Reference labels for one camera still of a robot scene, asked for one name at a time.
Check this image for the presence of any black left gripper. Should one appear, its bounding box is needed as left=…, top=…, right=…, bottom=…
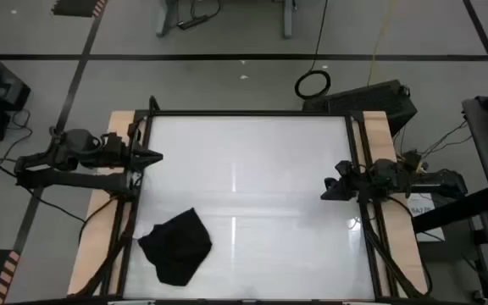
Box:
left=102, top=132, right=164, bottom=171

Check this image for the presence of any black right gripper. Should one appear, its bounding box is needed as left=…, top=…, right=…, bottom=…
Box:
left=320, top=158, right=400, bottom=201

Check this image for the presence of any black towel with white tag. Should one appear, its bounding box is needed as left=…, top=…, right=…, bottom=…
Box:
left=137, top=207, right=214, bottom=287

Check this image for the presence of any light wooden table board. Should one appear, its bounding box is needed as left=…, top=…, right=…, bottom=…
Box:
left=66, top=110, right=148, bottom=297
left=351, top=110, right=430, bottom=297

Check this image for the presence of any black power adapter box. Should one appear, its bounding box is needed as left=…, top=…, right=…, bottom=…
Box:
left=402, top=150, right=424, bottom=170

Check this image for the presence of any black computer tower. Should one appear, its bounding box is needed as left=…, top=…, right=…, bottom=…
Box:
left=302, top=79, right=419, bottom=136

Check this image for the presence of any black support beam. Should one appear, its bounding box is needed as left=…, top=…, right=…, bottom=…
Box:
left=412, top=187, right=488, bottom=234

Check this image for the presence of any grey desk leg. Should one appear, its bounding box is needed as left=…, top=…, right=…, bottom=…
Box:
left=155, top=0, right=180, bottom=38
left=281, top=0, right=298, bottom=40

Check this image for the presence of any black power strip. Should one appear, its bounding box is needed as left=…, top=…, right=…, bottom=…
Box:
left=177, top=14, right=210, bottom=31

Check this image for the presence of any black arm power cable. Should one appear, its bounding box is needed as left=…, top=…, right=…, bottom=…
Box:
left=25, top=186, right=118, bottom=245

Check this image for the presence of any black coiled cable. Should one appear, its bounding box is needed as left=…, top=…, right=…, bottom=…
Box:
left=293, top=0, right=332, bottom=101

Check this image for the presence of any black metal table frame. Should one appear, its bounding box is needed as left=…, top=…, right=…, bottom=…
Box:
left=74, top=95, right=434, bottom=305

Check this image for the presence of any thin black cable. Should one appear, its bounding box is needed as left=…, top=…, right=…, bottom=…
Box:
left=420, top=120, right=473, bottom=160

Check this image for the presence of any black floor cable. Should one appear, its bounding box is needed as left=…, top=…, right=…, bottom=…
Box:
left=0, top=108, right=33, bottom=167

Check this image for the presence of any yellow cable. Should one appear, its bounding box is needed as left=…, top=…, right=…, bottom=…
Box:
left=366, top=0, right=397, bottom=88

